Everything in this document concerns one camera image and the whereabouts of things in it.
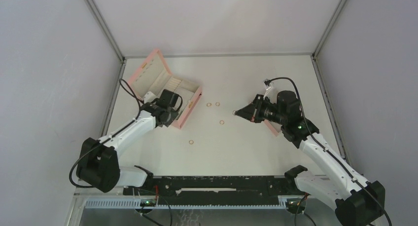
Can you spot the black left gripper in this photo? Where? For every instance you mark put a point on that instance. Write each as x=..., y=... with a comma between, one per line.
x=173, y=115

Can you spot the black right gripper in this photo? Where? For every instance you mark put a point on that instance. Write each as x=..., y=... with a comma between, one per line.
x=248, y=112

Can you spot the pink jewelry box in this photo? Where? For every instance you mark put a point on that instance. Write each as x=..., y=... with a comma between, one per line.
x=155, y=75

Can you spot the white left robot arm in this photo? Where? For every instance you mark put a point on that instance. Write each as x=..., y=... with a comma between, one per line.
x=98, y=164

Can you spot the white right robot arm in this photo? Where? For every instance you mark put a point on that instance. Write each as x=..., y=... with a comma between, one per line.
x=355, y=200

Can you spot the pink jewelry drawer tray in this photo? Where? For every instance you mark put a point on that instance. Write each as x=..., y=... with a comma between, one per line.
x=273, y=127

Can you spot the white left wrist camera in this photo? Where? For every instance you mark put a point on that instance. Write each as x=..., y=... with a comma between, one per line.
x=149, y=97

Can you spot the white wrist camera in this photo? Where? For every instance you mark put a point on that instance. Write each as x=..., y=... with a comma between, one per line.
x=268, y=87
x=149, y=97

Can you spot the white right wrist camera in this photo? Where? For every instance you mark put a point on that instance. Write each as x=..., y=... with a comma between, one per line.
x=268, y=87

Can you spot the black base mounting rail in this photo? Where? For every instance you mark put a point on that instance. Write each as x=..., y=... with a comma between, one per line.
x=222, y=191

